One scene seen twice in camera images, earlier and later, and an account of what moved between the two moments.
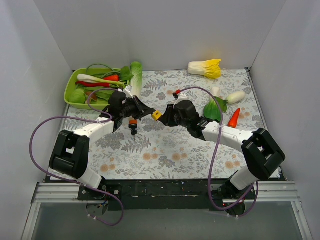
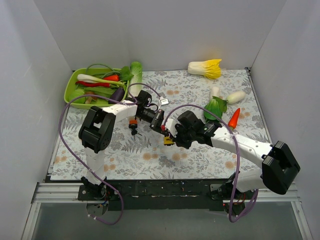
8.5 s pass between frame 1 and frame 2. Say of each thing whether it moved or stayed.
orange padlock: stayed
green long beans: stayed
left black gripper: moved
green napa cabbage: stayed
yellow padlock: moved
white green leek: stayed
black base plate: stayed
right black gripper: moved
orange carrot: stayed
